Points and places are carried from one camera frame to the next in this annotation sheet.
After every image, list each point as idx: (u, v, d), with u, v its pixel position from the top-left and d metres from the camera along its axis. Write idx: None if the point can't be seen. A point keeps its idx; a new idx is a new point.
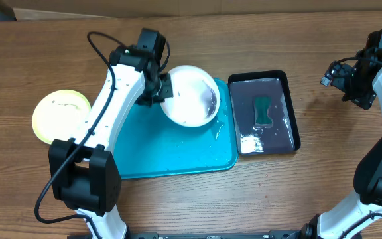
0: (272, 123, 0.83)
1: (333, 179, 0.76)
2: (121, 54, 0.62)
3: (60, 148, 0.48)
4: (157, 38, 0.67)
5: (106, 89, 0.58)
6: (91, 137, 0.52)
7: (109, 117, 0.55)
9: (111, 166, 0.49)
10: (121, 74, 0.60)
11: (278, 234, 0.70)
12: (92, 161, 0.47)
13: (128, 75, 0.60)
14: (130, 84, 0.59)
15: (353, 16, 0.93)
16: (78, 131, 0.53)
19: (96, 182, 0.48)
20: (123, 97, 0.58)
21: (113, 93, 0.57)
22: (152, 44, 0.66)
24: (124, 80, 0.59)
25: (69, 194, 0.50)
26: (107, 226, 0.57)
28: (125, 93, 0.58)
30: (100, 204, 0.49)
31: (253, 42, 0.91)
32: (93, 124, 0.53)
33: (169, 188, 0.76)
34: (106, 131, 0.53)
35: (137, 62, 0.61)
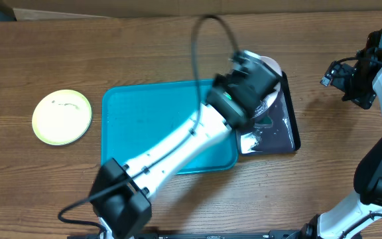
0: (273, 123, 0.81)
1: (333, 179, 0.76)
2: (221, 95, 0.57)
3: (113, 168, 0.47)
4: (271, 82, 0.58)
5: (182, 132, 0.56)
6: (144, 175, 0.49)
7: (170, 163, 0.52)
9: (147, 214, 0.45)
10: (208, 121, 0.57)
11: (278, 234, 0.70)
12: (133, 201, 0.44)
13: (213, 124, 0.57)
14: (210, 135, 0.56)
15: (353, 16, 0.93)
16: (137, 160, 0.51)
19: (125, 220, 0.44)
20: (196, 147, 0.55)
21: (188, 138, 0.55)
22: (260, 91, 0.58)
24: (206, 129, 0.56)
25: (99, 210, 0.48)
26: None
28: (201, 144, 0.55)
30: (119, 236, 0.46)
31: (253, 42, 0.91)
32: (151, 163, 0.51)
33: (180, 198, 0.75)
34: (161, 176, 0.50)
35: (233, 115, 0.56)
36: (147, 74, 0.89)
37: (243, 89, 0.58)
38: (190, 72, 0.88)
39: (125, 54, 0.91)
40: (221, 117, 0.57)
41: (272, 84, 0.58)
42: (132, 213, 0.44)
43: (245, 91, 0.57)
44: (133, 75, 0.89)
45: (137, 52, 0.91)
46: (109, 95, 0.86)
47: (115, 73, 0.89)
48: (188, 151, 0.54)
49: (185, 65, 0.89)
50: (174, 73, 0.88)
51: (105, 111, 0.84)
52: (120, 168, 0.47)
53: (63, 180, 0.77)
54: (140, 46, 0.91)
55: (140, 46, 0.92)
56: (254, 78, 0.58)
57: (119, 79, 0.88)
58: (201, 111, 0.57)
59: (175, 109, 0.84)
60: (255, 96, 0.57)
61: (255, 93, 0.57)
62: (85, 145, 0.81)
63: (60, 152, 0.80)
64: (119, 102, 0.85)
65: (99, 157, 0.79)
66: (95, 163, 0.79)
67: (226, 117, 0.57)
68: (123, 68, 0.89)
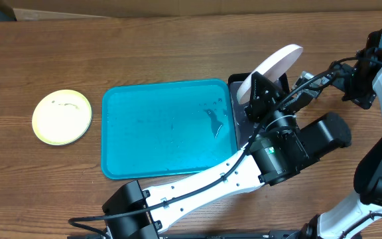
0: None
1: (333, 179, 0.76)
2: (265, 147, 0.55)
3: (135, 192, 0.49)
4: (333, 145, 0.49)
5: (213, 173, 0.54)
6: (162, 208, 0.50)
7: (191, 202, 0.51)
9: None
10: (243, 170, 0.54)
11: (278, 234, 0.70)
12: (144, 232, 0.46)
13: (247, 177, 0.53)
14: (241, 186, 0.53)
15: (353, 16, 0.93)
16: (160, 189, 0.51)
19: None
20: (222, 194, 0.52)
21: (217, 184, 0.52)
22: (312, 151, 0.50)
24: (238, 178, 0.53)
25: (109, 226, 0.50)
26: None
28: (228, 193, 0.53)
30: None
31: (253, 42, 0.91)
32: (173, 198, 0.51)
33: None
34: (177, 214, 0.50)
35: (272, 171, 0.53)
36: (147, 74, 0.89)
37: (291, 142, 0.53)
38: (189, 72, 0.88)
39: (125, 54, 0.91)
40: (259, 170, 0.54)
41: (329, 148, 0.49)
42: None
43: (294, 146, 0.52)
44: (133, 75, 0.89)
45: (137, 52, 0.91)
46: (109, 94, 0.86)
47: (115, 73, 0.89)
48: (212, 194, 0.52)
49: (185, 65, 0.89)
50: (174, 73, 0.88)
51: (105, 111, 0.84)
52: (140, 194, 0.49)
53: (63, 180, 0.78)
54: (140, 46, 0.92)
55: (140, 46, 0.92)
56: (308, 135, 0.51)
57: (119, 79, 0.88)
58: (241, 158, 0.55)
59: (174, 108, 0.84)
60: (306, 156, 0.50)
61: (308, 155, 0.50)
62: (85, 145, 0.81)
63: (61, 152, 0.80)
64: (120, 102, 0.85)
65: (99, 157, 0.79)
66: (95, 163, 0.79)
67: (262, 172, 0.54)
68: (122, 68, 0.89)
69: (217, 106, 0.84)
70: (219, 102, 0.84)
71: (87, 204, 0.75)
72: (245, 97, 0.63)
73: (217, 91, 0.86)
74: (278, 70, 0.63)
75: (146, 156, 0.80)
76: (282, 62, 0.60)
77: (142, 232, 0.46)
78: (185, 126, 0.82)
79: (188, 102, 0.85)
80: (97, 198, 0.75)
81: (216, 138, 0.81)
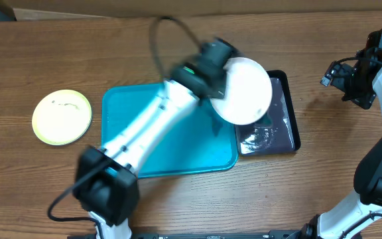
0: (272, 123, 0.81)
1: (333, 179, 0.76)
2: (182, 69, 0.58)
3: (92, 154, 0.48)
4: (230, 51, 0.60)
5: (149, 113, 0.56)
6: (124, 153, 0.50)
7: (146, 137, 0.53)
9: (132, 187, 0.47)
10: (174, 95, 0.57)
11: (278, 234, 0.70)
12: (119, 177, 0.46)
13: (180, 97, 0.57)
14: (180, 108, 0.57)
15: (353, 16, 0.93)
16: (114, 142, 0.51)
19: (114, 198, 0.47)
20: (168, 119, 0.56)
21: (159, 116, 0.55)
22: (218, 62, 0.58)
24: (174, 103, 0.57)
25: (88, 200, 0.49)
26: (114, 232, 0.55)
28: (172, 116, 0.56)
30: (113, 218, 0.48)
31: (253, 42, 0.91)
32: (128, 141, 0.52)
33: (179, 197, 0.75)
34: (138, 152, 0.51)
35: (195, 87, 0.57)
36: (147, 74, 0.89)
37: (203, 64, 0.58)
38: None
39: (125, 54, 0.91)
40: (186, 88, 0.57)
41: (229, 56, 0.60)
42: (119, 188, 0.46)
43: (203, 64, 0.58)
44: (133, 75, 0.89)
45: (137, 52, 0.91)
46: (109, 95, 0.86)
47: (115, 73, 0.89)
48: (158, 125, 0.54)
49: None
50: None
51: (105, 111, 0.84)
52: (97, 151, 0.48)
53: (63, 180, 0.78)
54: (140, 46, 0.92)
55: (140, 46, 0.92)
56: (207, 54, 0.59)
57: (119, 79, 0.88)
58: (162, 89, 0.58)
59: None
60: (215, 66, 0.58)
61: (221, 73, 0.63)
62: (85, 145, 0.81)
63: (60, 152, 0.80)
64: (120, 102, 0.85)
65: None
66: None
67: (190, 89, 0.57)
68: (123, 68, 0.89)
69: None
70: None
71: None
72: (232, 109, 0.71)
73: None
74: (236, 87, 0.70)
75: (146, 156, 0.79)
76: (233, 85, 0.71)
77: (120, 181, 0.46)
78: (184, 125, 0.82)
79: None
80: None
81: (215, 138, 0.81)
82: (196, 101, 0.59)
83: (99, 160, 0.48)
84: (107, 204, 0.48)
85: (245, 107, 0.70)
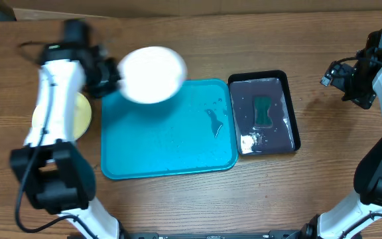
0: (272, 123, 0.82)
1: (333, 179, 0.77)
2: (49, 48, 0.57)
3: (16, 157, 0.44)
4: (84, 25, 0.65)
5: (44, 93, 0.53)
6: (48, 136, 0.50)
7: (56, 111, 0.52)
9: (75, 155, 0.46)
10: (58, 70, 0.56)
11: (278, 234, 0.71)
12: (56, 157, 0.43)
13: (63, 67, 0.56)
14: (68, 76, 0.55)
15: (353, 16, 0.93)
16: (32, 135, 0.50)
19: (67, 176, 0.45)
20: (67, 88, 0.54)
21: (52, 91, 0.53)
22: (78, 34, 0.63)
24: (61, 75, 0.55)
25: (50, 199, 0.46)
26: (96, 220, 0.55)
28: (67, 83, 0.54)
30: (81, 196, 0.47)
31: (253, 42, 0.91)
32: (45, 123, 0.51)
33: (179, 197, 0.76)
34: (59, 127, 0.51)
35: (62, 57, 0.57)
36: None
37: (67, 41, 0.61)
38: (189, 72, 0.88)
39: (125, 54, 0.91)
40: (63, 58, 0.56)
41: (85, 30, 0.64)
42: (63, 166, 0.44)
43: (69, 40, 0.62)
44: None
45: None
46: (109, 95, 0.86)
47: None
48: (62, 97, 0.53)
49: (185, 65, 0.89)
50: None
51: (105, 111, 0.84)
52: (20, 149, 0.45)
53: None
54: (140, 46, 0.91)
55: (140, 45, 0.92)
56: (69, 32, 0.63)
57: None
58: (44, 71, 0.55)
59: (173, 107, 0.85)
60: (76, 38, 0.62)
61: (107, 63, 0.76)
62: (85, 145, 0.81)
63: None
64: (120, 101, 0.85)
65: (99, 157, 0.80)
66: (95, 163, 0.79)
67: (66, 57, 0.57)
68: None
69: (217, 106, 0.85)
70: (219, 102, 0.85)
71: None
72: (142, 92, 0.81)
73: (217, 91, 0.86)
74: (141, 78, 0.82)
75: (146, 156, 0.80)
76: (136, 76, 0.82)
77: (61, 159, 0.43)
78: (184, 125, 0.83)
79: (188, 102, 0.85)
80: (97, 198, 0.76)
81: (215, 138, 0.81)
82: (80, 65, 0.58)
83: (28, 154, 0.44)
84: (66, 186, 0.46)
85: (152, 87, 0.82)
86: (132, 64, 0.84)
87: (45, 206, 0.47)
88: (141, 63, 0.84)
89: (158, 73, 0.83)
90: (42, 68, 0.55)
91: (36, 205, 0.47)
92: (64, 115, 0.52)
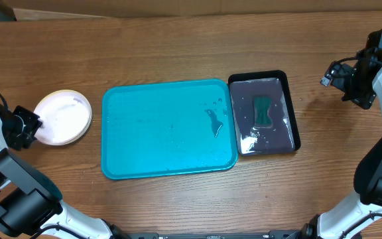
0: (272, 123, 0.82)
1: (333, 179, 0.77)
2: None
3: None
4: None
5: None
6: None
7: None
9: (18, 158, 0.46)
10: None
11: (278, 234, 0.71)
12: (0, 166, 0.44)
13: None
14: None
15: (353, 16, 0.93)
16: None
19: (21, 182, 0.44)
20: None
21: None
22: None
24: None
25: (17, 214, 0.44)
26: (79, 220, 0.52)
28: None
30: (49, 198, 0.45)
31: (253, 42, 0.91)
32: None
33: (179, 197, 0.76)
34: None
35: None
36: (147, 74, 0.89)
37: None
38: (189, 72, 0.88)
39: (125, 54, 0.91)
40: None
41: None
42: (12, 172, 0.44)
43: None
44: (133, 75, 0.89)
45: (137, 52, 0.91)
46: (109, 95, 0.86)
47: (115, 73, 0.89)
48: None
49: (185, 65, 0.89)
50: (174, 73, 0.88)
51: (105, 111, 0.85)
52: None
53: (63, 180, 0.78)
54: (140, 46, 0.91)
55: (140, 45, 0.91)
56: None
57: (119, 79, 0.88)
58: None
59: (172, 107, 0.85)
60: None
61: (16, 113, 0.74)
62: (85, 145, 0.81)
63: (60, 152, 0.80)
64: (120, 102, 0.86)
65: (99, 157, 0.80)
66: (95, 163, 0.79)
67: None
68: (122, 68, 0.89)
69: (217, 106, 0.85)
70: (219, 102, 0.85)
71: (87, 204, 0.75)
72: (69, 123, 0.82)
73: (217, 91, 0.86)
74: (48, 113, 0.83)
75: (144, 155, 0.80)
76: (49, 112, 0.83)
77: (6, 166, 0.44)
78: (184, 125, 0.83)
79: (188, 102, 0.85)
80: (97, 199, 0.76)
81: (215, 138, 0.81)
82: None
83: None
84: (29, 195, 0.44)
85: (65, 124, 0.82)
86: (42, 109, 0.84)
87: (18, 226, 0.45)
88: (54, 105, 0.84)
89: (69, 107, 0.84)
90: None
91: (10, 230, 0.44)
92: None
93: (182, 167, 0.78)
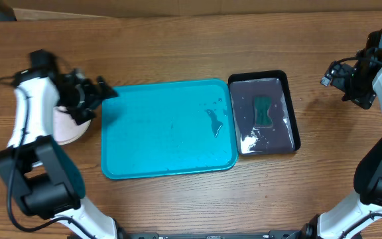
0: (272, 123, 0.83)
1: (333, 179, 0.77)
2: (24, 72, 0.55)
3: (2, 159, 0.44)
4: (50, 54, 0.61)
5: (20, 106, 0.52)
6: (28, 136, 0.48)
7: (36, 114, 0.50)
9: (58, 148, 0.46)
10: (31, 84, 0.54)
11: (278, 234, 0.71)
12: (38, 152, 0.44)
13: (36, 85, 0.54)
14: (42, 89, 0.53)
15: (353, 16, 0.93)
16: (12, 138, 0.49)
19: (52, 172, 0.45)
20: (41, 96, 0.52)
21: (28, 103, 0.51)
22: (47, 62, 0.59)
24: (32, 90, 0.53)
25: (40, 200, 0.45)
26: (92, 220, 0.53)
28: (42, 93, 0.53)
30: (71, 194, 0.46)
31: (253, 42, 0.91)
32: (24, 125, 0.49)
33: (179, 197, 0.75)
34: (39, 127, 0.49)
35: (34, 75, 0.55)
36: (147, 74, 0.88)
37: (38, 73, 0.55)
38: (189, 72, 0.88)
39: (125, 54, 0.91)
40: (43, 81, 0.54)
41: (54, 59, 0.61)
42: (48, 160, 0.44)
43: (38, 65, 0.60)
44: (132, 74, 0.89)
45: (137, 52, 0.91)
46: None
47: (115, 73, 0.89)
48: (40, 103, 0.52)
49: (184, 65, 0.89)
50: (174, 73, 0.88)
51: (105, 111, 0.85)
52: (4, 151, 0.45)
53: None
54: (140, 46, 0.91)
55: (140, 45, 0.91)
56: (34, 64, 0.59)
57: (119, 79, 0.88)
58: (18, 89, 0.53)
59: (172, 107, 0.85)
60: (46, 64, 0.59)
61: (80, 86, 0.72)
62: (85, 145, 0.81)
63: None
64: (120, 101, 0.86)
65: (99, 157, 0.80)
66: (95, 163, 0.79)
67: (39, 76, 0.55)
68: (122, 68, 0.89)
69: (217, 106, 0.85)
70: (219, 102, 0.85)
71: None
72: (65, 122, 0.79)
73: (216, 91, 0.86)
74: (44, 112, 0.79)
75: (144, 155, 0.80)
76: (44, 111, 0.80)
77: (45, 153, 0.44)
78: (184, 125, 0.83)
79: (188, 101, 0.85)
80: (97, 199, 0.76)
81: (215, 138, 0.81)
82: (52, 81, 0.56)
83: (10, 153, 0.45)
84: (55, 186, 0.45)
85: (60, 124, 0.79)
86: None
87: (35, 208, 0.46)
88: None
89: None
90: (17, 88, 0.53)
91: (28, 210, 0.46)
92: (42, 115, 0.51)
93: (182, 167, 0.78)
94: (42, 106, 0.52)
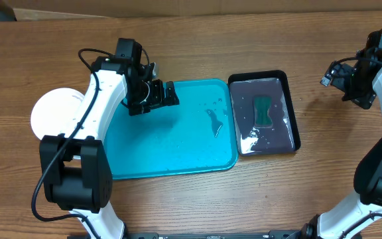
0: (272, 123, 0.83)
1: (333, 179, 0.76)
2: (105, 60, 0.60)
3: (50, 143, 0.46)
4: (137, 45, 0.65)
5: (89, 93, 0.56)
6: (80, 131, 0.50)
7: (99, 111, 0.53)
9: (101, 154, 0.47)
10: (105, 76, 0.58)
11: (278, 234, 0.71)
12: (84, 151, 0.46)
13: (111, 78, 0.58)
14: (113, 86, 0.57)
15: (353, 16, 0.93)
16: (67, 126, 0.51)
19: (87, 175, 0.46)
20: (109, 95, 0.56)
21: (96, 95, 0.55)
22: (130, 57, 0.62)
24: (106, 83, 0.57)
25: (65, 193, 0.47)
26: (104, 224, 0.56)
28: (111, 93, 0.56)
30: (94, 201, 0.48)
31: (253, 42, 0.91)
32: (82, 117, 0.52)
33: (179, 197, 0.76)
34: (93, 125, 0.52)
35: (113, 66, 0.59)
36: None
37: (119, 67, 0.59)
38: (189, 72, 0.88)
39: None
40: (119, 78, 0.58)
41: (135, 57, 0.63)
42: (89, 163, 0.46)
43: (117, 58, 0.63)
44: None
45: None
46: None
47: None
48: (105, 100, 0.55)
49: (185, 65, 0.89)
50: (174, 73, 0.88)
51: None
52: (56, 137, 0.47)
53: None
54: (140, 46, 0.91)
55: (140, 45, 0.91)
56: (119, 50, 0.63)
57: None
58: (95, 74, 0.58)
59: (174, 107, 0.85)
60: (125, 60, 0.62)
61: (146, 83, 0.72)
62: None
63: None
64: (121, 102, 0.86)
65: None
66: None
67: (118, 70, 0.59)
68: None
69: (217, 106, 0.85)
70: (219, 102, 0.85)
71: None
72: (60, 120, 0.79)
73: (217, 91, 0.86)
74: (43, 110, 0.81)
75: (146, 155, 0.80)
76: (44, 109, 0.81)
77: (87, 155, 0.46)
78: (185, 125, 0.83)
79: (189, 101, 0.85)
80: None
81: (217, 138, 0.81)
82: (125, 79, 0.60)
83: (60, 142, 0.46)
84: (83, 187, 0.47)
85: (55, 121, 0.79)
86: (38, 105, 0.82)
87: (57, 199, 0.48)
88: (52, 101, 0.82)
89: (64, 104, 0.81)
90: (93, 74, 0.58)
91: (50, 198, 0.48)
92: (101, 115, 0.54)
93: (182, 167, 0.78)
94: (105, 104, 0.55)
